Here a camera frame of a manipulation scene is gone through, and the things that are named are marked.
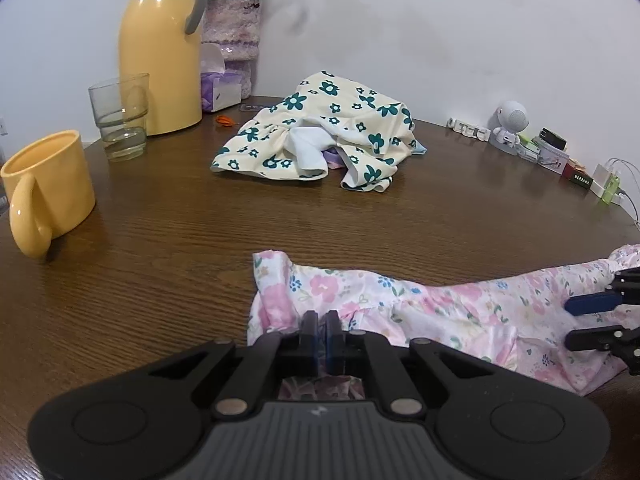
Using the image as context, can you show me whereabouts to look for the yellow thermos jug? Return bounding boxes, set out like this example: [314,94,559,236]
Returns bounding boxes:
[118,0,207,136]

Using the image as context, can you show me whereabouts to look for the white astronaut figurine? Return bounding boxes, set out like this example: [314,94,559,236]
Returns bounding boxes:
[487,101,529,155]

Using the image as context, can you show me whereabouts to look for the white letter ornament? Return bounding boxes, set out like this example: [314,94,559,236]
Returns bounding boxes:
[446,117,490,142]

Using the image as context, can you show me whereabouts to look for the red black small box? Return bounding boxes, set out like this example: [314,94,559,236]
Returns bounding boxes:
[562,159,593,190]

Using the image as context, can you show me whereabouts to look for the light blue cloth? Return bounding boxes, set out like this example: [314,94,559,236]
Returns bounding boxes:
[411,140,427,156]

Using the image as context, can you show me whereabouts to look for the cream green floral garment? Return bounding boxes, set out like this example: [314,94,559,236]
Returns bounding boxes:
[210,70,418,193]

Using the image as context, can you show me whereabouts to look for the clear drinking glass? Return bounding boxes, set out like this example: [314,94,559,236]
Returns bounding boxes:
[88,73,149,162]

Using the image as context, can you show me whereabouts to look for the purple knitted vase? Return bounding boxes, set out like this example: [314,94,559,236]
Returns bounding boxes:
[202,0,260,99]

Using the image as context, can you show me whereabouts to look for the purple tissue box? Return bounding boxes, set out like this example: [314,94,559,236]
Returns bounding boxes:
[201,44,242,113]

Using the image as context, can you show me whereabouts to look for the pink floral garment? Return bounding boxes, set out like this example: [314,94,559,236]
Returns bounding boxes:
[247,245,639,396]

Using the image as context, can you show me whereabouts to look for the yellow mug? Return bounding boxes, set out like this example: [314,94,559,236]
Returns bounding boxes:
[1,130,96,258]

